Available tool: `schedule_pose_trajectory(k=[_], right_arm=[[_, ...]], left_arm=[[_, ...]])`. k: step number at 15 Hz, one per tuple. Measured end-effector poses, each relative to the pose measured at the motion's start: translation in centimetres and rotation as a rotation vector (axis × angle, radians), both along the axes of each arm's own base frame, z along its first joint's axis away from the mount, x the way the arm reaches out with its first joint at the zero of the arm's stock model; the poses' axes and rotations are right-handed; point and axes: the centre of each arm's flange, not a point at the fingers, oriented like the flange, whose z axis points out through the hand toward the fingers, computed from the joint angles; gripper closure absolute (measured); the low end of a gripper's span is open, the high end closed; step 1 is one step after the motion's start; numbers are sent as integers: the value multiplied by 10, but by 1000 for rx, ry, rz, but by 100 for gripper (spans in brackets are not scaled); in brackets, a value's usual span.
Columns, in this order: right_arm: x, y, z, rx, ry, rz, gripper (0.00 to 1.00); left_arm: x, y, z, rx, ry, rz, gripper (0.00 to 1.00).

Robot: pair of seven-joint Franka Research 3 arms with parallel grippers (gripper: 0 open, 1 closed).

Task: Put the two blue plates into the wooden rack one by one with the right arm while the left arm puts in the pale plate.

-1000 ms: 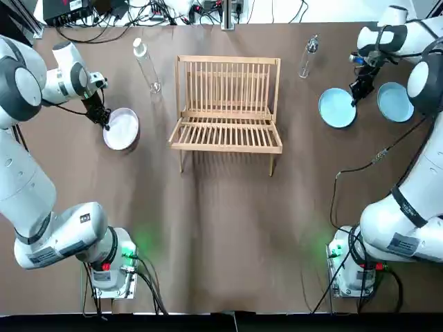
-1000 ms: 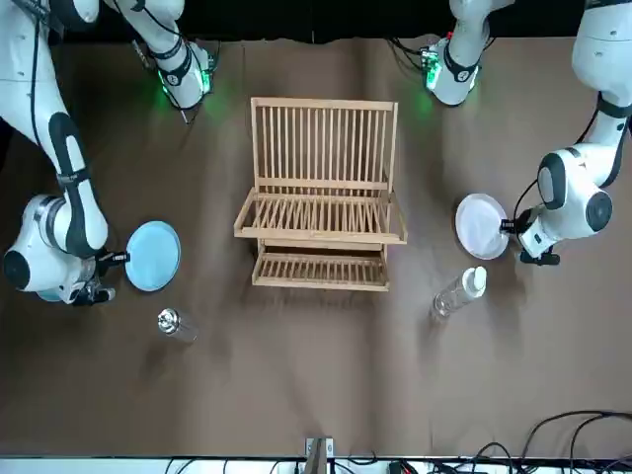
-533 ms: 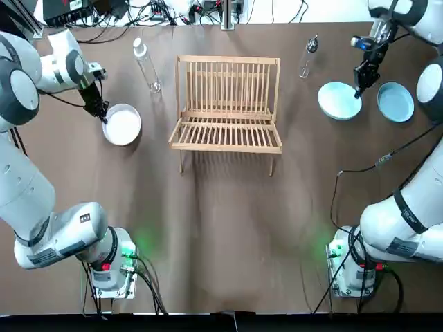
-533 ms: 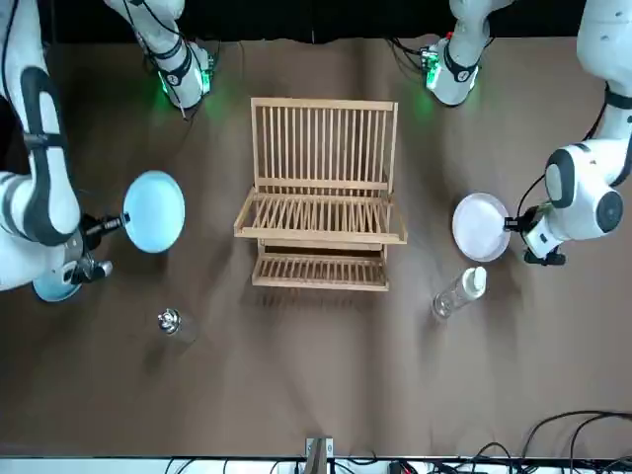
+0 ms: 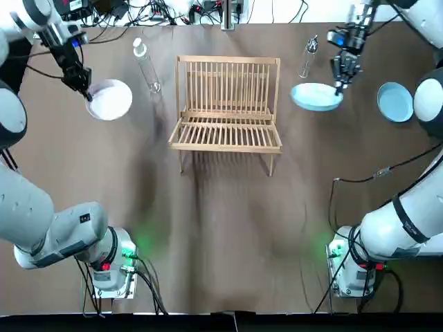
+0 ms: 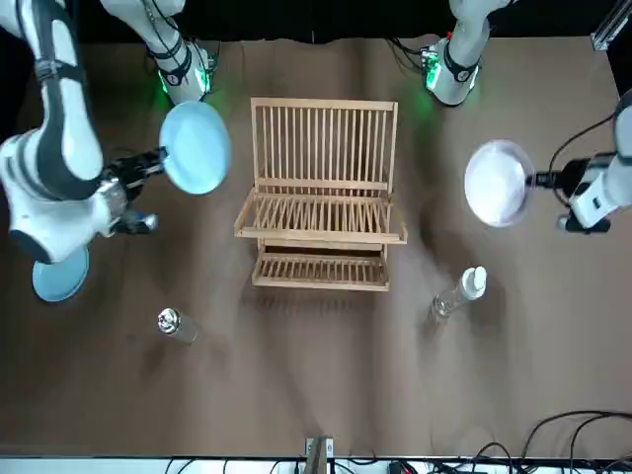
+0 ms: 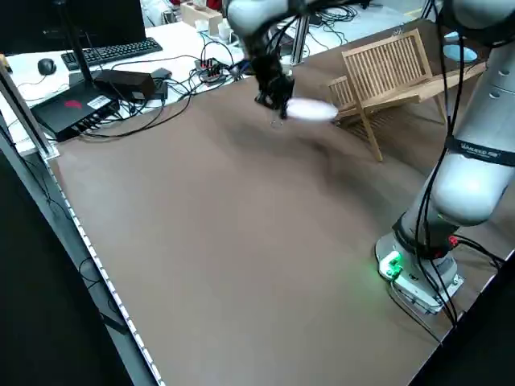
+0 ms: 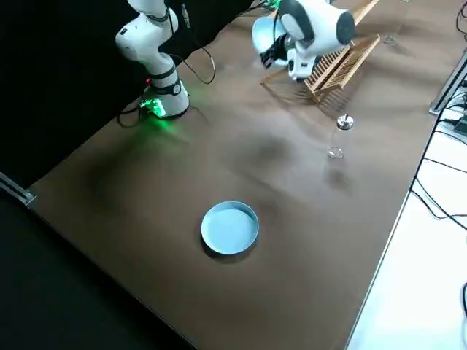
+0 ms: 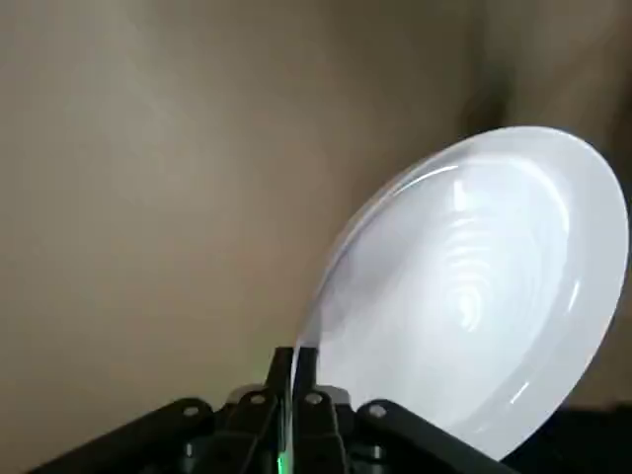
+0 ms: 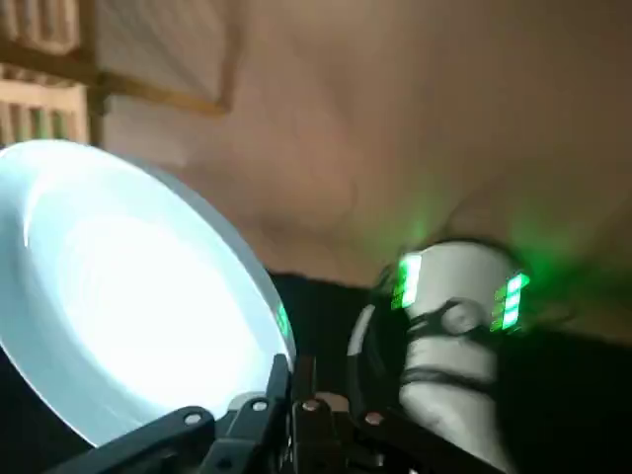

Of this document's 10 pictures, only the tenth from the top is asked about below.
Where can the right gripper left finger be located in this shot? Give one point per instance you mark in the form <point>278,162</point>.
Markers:
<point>197,434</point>

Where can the blue plate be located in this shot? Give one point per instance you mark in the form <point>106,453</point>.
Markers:
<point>123,296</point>

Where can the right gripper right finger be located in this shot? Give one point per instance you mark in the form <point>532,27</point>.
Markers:
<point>345,434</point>

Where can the wooden dish rack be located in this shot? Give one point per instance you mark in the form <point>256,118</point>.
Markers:
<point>44,61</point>

